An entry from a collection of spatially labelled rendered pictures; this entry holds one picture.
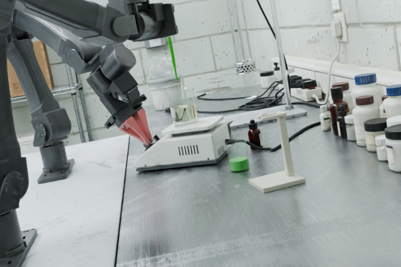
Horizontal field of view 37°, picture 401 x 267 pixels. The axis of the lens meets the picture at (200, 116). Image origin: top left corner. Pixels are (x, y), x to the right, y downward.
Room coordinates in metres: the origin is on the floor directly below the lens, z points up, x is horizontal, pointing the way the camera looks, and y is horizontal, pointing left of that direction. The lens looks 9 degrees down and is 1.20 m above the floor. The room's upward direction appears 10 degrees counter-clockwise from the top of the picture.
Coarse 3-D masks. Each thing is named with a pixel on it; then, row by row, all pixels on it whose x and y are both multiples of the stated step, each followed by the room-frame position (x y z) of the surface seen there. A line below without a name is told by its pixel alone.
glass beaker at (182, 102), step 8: (184, 88) 1.39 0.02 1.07; (192, 88) 1.37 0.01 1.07; (168, 96) 1.35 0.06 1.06; (176, 96) 1.33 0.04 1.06; (184, 96) 1.33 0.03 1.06; (192, 96) 1.34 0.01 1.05; (176, 104) 1.33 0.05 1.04; (184, 104) 1.33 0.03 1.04; (192, 104) 1.34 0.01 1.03; (176, 112) 1.34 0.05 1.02; (184, 112) 1.33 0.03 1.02; (192, 112) 1.34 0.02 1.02; (176, 120) 1.34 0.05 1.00; (184, 120) 1.33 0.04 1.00; (192, 120) 1.34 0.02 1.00
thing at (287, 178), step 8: (280, 112) 1.07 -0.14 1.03; (280, 120) 1.06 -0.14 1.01; (280, 128) 1.06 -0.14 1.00; (280, 136) 1.07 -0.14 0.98; (288, 144) 1.07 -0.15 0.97; (288, 152) 1.06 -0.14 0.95; (288, 160) 1.06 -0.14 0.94; (288, 168) 1.06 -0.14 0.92; (264, 176) 1.09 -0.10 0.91; (272, 176) 1.08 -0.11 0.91; (280, 176) 1.07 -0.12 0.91; (288, 176) 1.06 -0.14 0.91; (296, 176) 1.05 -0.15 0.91; (256, 184) 1.05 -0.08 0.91; (264, 184) 1.04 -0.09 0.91; (272, 184) 1.03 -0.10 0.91; (280, 184) 1.02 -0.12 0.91; (288, 184) 1.03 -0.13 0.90; (296, 184) 1.03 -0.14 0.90; (264, 192) 1.02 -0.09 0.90
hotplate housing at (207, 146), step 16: (224, 128) 1.38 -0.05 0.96; (160, 144) 1.32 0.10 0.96; (176, 144) 1.31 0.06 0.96; (192, 144) 1.30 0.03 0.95; (208, 144) 1.29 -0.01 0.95; (224, 144) 1.36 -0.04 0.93; (144, 160) 1.34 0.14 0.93; (160, 160) 1.33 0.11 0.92; (176, 160) 1.31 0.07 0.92; (192, 160) 1.30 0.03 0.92; (208, 160) 1.30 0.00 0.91
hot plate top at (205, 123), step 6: (204, 120) 1.37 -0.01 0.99; (210, 120) 1.36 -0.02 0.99; (216, 120) 1.34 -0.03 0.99; (168, 126) 1.38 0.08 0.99; (186, 126) 1.33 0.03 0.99; (192, 126) 1.32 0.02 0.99; (198, 126) 1.30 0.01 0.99; (204, 126) 1.30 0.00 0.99; (210, 126) 1.30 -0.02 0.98; (162, 132) 1.33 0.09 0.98; (168, 132) 1.32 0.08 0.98; (174, 132) 1.32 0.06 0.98; (180, 132) 1.31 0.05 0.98
